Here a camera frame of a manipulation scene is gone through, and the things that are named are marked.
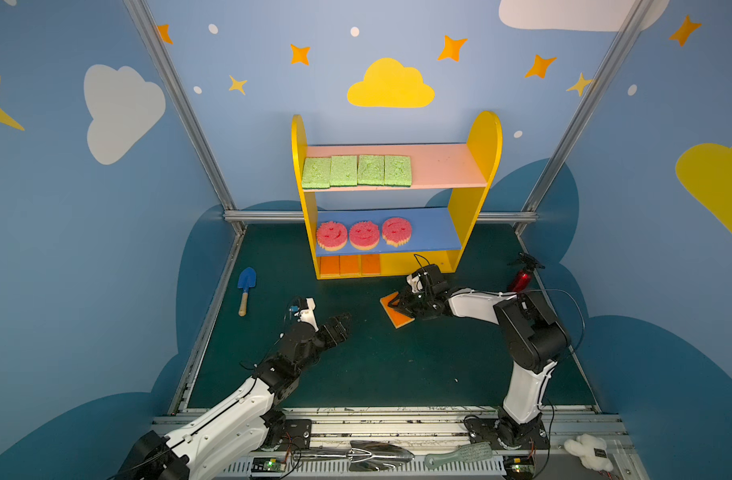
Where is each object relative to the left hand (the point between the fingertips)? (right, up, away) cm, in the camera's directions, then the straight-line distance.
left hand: (342, 318), depth 82 cm
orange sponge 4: (+17, -3, +13) cm, 21 cm away
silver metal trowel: (+9, -31, -12) cm, 34 cm away
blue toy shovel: (-36, +9, +23) cm, 43 cm away
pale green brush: (+32, -30, -11) cm, 45 cm away
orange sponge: (-7, +14, +25) cm, 29 cm away
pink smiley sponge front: (+6, +24, +14) cm, 28 cm away
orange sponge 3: (+8, +14, +27) cm, 31 cm away
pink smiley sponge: (-4, +24, +13) cm, 27 cm away
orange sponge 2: (0, +14, +26) cm, 30 cm away
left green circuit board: (-17, -33, -11) cm, 39 cm away
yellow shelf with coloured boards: (+15, +34, +29) cm, 48 cm away
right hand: (+15, +2, +13) cm, 20 cm away
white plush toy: (+61, -29, -12) cm, 69 cm away
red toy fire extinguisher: (+58, +11, +13) cm, 60 cm away
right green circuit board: (+44, -34, -10) cm, 57 cm away
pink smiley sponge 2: (+17, +25, +16) cm, 34 cm away
